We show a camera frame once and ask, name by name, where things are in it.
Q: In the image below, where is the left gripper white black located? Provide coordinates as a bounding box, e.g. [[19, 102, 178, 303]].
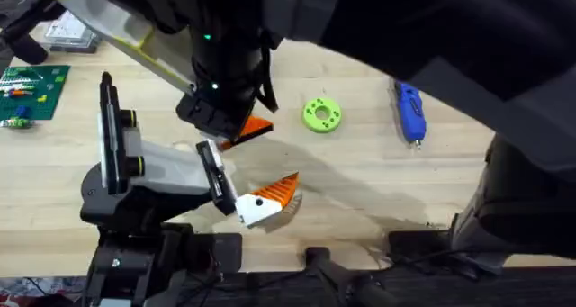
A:
[[119, 109, 302, 230]]

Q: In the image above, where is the orange ribbed wedge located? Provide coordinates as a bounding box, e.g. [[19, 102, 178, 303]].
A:
[[219, 114, 275, 152]]

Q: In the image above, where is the blue electric screwdriver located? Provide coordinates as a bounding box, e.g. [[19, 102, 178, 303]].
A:
[[392, 80, 428, 151]]

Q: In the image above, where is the green disc with holes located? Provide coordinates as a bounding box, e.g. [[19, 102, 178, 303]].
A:
[[301, 96, 343, 134]]

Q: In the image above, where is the black upright left wrist plate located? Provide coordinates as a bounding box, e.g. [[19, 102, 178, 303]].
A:
[[98, 71, 123, 196]]

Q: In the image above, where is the clear plastic box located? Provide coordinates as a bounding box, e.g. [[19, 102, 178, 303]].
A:
[[41, 9, 103, 55]]

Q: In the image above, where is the green board with toy blocks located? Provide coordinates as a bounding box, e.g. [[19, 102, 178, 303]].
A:
[[0, 64, 72, 130]]

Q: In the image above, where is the black cylinder tool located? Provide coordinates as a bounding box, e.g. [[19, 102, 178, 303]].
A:
[[0, 0, 67, 67]]

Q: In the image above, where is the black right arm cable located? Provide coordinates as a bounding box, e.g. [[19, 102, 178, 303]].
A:
[[256, 35, 280, 114]]

